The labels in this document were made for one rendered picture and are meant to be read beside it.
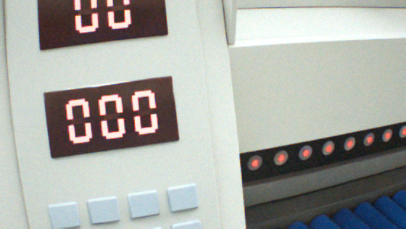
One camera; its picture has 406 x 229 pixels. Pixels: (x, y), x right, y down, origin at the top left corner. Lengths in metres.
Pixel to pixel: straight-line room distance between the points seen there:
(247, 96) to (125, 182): 0.06
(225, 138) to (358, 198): 0.24
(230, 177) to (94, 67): 0.06
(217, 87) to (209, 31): 0.02
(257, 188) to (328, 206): 0.06
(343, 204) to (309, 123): 0.19
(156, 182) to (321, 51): 0.09
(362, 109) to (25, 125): 0.15
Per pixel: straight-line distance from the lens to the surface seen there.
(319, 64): 0.25
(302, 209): 0.43
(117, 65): 0.20
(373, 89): 0.27
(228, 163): 0.22
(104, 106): 0.20
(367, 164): 0.47
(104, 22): 0.20
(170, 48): 0.21
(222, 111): 0.22
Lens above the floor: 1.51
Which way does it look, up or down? 4 degrees down
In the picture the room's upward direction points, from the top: 6 degrees counter-clockwise
